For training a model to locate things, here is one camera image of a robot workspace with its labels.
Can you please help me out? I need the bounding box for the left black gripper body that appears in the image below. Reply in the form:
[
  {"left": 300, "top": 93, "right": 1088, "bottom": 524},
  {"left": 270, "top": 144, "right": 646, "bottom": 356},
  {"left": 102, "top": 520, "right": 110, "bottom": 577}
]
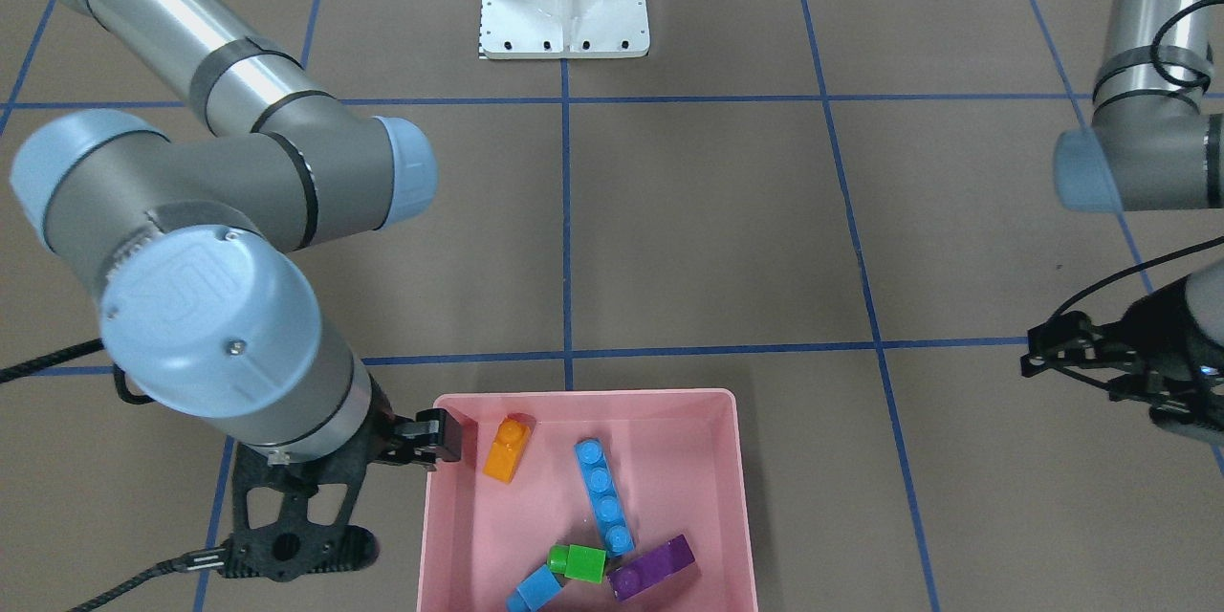
[{"left": 1119, "top": 275, "right": 1222, "bottom": 398}]

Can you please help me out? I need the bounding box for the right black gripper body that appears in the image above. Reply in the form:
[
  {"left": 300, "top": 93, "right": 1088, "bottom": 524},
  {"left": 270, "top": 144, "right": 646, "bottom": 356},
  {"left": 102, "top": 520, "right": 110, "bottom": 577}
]
[{"left": 233, "top": 377, "right": 424, "bottom": 491}]

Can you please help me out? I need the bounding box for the orange block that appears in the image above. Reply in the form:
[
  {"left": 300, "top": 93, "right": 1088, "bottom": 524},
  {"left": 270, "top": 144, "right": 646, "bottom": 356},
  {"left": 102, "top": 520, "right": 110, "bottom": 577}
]
[{"left": 482, "top": 415, "right": 532, "bottom": 483}]

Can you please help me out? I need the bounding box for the small blue block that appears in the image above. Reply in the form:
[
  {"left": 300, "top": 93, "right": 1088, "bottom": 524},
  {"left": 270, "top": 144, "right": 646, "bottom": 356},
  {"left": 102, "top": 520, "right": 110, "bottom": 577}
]
[{"left": 504, "top": 564, "right": 564, "bottom": 612}]

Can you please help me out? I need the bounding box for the long blue block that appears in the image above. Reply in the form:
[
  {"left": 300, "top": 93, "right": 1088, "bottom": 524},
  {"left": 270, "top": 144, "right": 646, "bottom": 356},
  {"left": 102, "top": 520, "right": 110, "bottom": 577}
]
[{"left": 574, "top": 438, "right": 636, "bottom": 558}]

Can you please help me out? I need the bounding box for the green block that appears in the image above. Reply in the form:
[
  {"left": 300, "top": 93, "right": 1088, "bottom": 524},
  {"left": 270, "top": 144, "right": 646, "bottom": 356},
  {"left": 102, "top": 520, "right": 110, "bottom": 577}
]
[{"left": 546, "top": 545, "right": 607, "bottom": 584}]

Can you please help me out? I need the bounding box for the purple block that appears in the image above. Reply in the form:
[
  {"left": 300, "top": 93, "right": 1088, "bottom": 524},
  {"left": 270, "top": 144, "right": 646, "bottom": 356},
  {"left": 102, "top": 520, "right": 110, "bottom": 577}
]
[{"left": 607, "top": 534, "right": 695, "bottom": 603}]

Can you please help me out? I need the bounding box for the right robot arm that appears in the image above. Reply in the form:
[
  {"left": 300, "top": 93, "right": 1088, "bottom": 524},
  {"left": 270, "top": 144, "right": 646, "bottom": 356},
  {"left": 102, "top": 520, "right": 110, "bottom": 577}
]
[{"left": 11, "top": 0, "right": 461, "bottom": 468}]

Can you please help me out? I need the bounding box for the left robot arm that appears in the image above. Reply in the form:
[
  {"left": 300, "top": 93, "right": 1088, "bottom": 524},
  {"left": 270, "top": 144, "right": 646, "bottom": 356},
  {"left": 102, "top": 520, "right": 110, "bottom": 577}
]
[{"left": 1021, "top": 0, "right": 1223, "bottom": 426}]

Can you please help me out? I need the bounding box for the pink plastic box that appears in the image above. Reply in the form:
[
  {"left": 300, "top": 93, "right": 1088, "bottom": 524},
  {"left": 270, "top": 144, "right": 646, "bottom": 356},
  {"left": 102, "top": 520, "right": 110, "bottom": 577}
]
[{"left": 417, "top": 388, "right": 759, "bottom": 611}]

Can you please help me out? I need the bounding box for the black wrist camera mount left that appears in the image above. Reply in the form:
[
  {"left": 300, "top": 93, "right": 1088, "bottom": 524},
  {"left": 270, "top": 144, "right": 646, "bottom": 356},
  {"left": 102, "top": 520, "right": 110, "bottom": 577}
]
[{"left": 1148, "top": 393, "right": 1223, "bottom": 448}]

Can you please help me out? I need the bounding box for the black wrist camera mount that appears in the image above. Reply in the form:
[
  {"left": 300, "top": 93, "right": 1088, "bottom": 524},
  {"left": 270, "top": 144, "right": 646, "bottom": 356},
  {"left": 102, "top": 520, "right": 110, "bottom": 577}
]
[
  {"left": 1148, "top": 393, "right": 1223, "bottom": 448},
  {"left": 218, "top": 468, "right": 381, "bottom": 584}
]

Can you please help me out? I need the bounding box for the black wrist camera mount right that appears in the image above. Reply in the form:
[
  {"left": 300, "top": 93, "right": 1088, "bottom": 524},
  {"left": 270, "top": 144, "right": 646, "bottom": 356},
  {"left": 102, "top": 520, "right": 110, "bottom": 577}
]
[{"left": 218, "top": 468, "right": 381, "bottom": 584}]

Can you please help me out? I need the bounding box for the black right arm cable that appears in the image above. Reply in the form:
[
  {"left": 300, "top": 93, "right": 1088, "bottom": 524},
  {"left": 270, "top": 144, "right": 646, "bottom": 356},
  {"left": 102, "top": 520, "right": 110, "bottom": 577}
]
[{"left": 0, "top": 337, "right": 230, "bottom": 612}]

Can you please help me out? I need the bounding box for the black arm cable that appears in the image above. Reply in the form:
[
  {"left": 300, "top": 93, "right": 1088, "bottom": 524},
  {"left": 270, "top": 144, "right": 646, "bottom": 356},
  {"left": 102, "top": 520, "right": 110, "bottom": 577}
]
[
  {"left": 0, "top": 337, "right": 230, "bottom": 612},
  {"left": 1048, "top": 0, "right": 1224, "bottom": 403}
]

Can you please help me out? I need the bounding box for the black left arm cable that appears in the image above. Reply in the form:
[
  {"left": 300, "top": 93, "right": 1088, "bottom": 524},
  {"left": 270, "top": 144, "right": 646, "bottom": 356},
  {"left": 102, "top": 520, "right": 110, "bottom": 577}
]
[{"left": 1048, "top": 0, "right": 1224, "bottom": 403}]

